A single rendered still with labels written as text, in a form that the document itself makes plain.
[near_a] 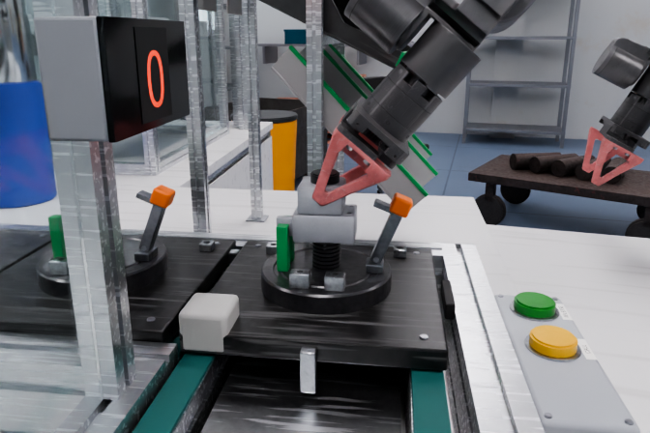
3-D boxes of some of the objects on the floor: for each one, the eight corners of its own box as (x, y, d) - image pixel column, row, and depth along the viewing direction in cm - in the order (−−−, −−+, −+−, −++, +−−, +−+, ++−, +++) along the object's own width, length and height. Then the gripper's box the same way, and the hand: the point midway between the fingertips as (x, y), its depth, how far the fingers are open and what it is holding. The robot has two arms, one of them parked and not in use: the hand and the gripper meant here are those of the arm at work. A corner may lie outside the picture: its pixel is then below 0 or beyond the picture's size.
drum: (307, 208, 409) (306, 110, 389) (287, 228, 366) (285, 120, 347) (249, 204, 419) (245, 108, 400) (223, 222, 377) (218, 117, 358)
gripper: (454, 110, 48) (339, 233, 53) (444, 96, 58) (348, 201, 63) (396, 59, 48) (285, 187, 52) (396, 53, 58) (302, 162, 62)
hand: (325, 188), depth 57 cm, fingers closed on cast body, 4 cm apart
